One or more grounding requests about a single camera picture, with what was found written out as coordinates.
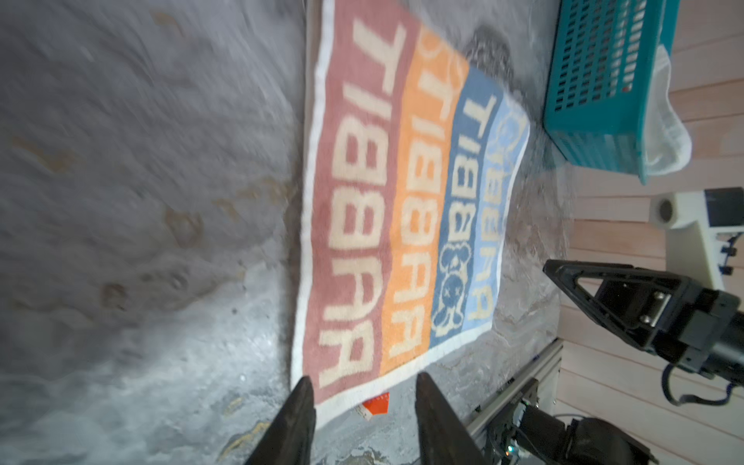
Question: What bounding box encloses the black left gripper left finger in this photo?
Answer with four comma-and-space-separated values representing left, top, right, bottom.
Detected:
245, 376, 317, 465

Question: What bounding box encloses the multicolour lettered towel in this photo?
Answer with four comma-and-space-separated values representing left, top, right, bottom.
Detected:
291, 1, 531, 426

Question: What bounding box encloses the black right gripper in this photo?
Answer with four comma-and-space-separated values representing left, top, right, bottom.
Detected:
542, 260, 743, 384

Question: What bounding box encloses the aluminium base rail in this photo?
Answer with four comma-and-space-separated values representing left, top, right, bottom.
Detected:
464, 338, 564, 446

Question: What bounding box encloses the white towel in basket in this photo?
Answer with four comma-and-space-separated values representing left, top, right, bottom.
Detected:
642, 45, 693, 176

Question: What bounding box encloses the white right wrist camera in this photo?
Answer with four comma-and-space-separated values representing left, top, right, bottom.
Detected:
649, 187, 743, 291

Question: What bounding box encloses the teal plastic basket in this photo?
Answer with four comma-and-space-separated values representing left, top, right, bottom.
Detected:
544, 0, 679, 181

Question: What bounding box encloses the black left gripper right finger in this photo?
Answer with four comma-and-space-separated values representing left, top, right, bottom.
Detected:
415, 372, 486, 465

